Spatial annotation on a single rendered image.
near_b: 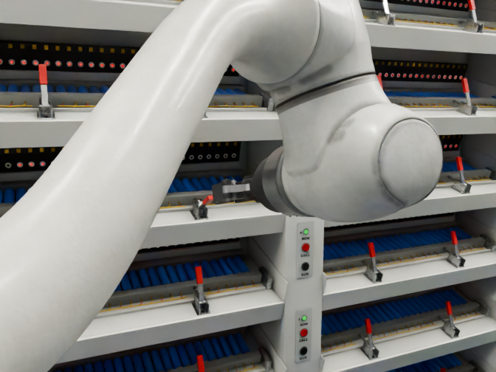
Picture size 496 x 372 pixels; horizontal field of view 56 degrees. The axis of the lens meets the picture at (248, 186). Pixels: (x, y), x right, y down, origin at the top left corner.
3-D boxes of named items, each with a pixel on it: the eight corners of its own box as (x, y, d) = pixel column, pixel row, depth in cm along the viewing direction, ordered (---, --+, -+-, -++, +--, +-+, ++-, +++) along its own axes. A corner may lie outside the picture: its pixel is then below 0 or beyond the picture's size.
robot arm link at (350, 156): (368, 205, 54) (334, 97, 54) (481, 196, 40) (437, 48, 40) (291, 237, 50) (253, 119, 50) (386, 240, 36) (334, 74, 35)
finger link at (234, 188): (274, 193, 61) (238, 196, 58) (252, 197, 65) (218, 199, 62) (271, 175, 61) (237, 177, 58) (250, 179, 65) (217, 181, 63)
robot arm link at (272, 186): (355, 213, 54) (327, 215, 59) (346, 134, 54) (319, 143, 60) (284, 221, 50) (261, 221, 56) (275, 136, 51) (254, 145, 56)
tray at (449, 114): (519, 132, 124) (538, 80, 119) (323, 138, 100) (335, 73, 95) (460, 111, 141) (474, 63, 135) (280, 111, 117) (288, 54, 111)
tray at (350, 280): (505, 274, 131) (522, 231, 125) (318, 311, 107) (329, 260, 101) (451, 237, 147) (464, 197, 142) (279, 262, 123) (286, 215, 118)
